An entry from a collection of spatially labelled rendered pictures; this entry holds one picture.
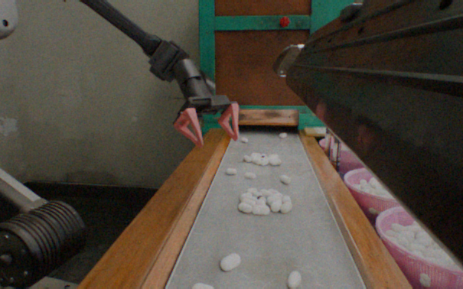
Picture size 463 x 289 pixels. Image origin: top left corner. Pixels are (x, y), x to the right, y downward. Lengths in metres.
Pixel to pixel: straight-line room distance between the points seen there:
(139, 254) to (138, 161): 2.20
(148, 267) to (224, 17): 1.27
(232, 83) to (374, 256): 1.18
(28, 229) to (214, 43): 1.19
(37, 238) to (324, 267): 0.50
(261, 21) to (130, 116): 1.43
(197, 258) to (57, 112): 2.51
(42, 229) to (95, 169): 2.26
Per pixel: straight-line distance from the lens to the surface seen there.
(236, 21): 1.65
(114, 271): 0.59
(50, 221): 0.75
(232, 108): 0.78
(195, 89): 0.77
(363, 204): 0.93
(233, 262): 0.60
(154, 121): 2.67
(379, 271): 0.60
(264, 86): 1.65
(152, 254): 0.61
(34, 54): 3.09
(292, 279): 0.56
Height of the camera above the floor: 1.07
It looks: 14 degrees down
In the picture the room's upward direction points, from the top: straight up
